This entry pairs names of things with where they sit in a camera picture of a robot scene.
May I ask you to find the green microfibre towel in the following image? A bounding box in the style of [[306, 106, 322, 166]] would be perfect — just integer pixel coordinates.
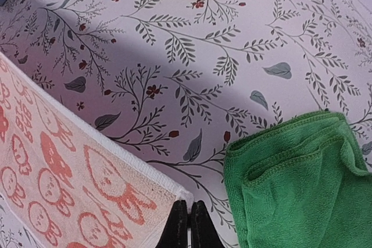
[[224, 111, 371, 247]]

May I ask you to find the orange rabbit print towel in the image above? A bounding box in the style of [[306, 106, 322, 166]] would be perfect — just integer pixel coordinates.
[[1, 56, 194, 247]]

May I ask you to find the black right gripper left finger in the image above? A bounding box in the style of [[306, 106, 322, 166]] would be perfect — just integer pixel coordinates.
[[156, 200, 188, 248]]

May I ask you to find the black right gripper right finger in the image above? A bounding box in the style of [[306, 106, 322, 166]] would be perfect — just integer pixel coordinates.
[[190, 200, 223, 248]]

